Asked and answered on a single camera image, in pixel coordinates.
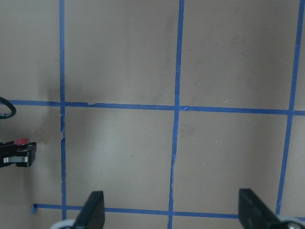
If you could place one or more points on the red strawberry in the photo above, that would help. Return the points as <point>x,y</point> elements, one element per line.
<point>21,141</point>

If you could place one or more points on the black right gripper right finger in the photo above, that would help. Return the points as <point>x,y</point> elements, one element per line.
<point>253,213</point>

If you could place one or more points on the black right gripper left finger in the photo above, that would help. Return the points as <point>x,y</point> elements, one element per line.
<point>92,215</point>

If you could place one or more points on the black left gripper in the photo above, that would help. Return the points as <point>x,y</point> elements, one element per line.
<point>20,155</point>

